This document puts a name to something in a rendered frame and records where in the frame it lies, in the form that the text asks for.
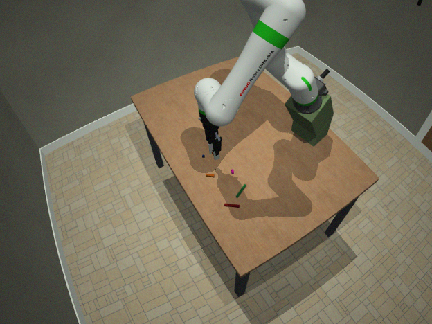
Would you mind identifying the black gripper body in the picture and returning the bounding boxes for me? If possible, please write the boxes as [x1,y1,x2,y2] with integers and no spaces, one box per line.
[203,124,219,138]

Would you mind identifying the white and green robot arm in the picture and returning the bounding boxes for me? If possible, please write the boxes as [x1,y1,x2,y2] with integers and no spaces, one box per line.
[194,0,330,127]

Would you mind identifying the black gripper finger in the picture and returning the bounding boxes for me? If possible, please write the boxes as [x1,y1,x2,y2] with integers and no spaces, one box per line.
[204,129,213,154]
[209,132,222,161]

